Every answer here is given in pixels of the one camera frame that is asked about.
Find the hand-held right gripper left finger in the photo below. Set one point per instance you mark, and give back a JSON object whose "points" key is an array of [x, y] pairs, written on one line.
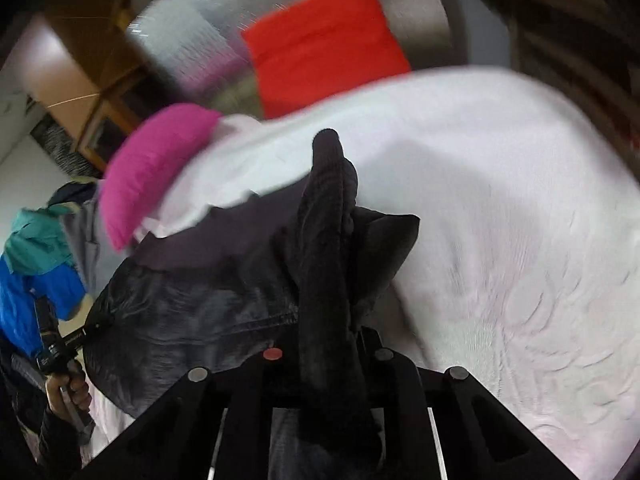
{"points": [[250, 395]]}

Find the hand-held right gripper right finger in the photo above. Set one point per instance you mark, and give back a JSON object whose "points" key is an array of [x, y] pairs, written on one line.
{"points": [[400, 395]]}

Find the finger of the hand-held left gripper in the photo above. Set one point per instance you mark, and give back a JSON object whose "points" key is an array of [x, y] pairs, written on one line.
{"points": [[82, 337]]}

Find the black quilted jacket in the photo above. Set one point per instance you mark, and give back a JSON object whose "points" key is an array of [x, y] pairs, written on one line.
{"points": [[200, 300]]}

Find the person's left forearm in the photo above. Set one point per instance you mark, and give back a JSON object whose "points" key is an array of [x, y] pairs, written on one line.
{"points": [[55, 445]]}

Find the person's left hand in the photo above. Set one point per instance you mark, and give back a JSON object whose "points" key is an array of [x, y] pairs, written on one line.
{"points": [[67, 395]]}

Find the blue jacket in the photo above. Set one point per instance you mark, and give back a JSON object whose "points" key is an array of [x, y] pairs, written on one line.
{"points": [[25, 300]]}

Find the teal jacket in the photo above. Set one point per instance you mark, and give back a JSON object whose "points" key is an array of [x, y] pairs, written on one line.
{"points": [[35, 245]]}

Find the grey garment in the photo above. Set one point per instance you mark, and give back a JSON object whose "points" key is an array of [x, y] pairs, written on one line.
{"points": [[85, 240]]}

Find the navy garment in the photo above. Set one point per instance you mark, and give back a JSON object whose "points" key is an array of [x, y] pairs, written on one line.
{"points": [[75, 192]]}

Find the magenta pillow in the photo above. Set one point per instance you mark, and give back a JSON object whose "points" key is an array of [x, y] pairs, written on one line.
{"points": [[150, 170]]}

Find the dark lattice screen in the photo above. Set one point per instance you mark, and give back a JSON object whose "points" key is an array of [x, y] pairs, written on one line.
{"points": [[65, 150]]}

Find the white bed blanket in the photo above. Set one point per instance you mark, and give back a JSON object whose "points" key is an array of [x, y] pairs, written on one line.
{"points": [[500, 185]]}

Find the wooden column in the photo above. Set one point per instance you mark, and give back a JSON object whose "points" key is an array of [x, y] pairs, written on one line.
{"points": [[75, 60]]}

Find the silver insulation mat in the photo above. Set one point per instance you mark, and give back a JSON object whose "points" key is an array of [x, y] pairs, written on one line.
{"points": [[190, 45]]}

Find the red pillow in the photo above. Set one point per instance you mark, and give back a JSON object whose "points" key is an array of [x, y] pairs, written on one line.
{"points": [[320, 45]]}

